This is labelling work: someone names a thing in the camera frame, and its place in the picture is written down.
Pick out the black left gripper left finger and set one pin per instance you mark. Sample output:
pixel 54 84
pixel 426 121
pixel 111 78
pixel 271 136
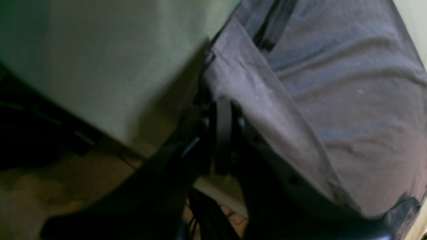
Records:
pixel 149 204

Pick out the grey t-shirt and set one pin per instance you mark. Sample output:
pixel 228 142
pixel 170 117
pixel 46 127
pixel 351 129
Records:
pixel 337 89

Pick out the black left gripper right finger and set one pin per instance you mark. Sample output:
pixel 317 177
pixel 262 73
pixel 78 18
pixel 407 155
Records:
pixel 280 203

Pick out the green table cloth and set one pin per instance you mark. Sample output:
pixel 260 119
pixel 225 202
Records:
pixel 92 89

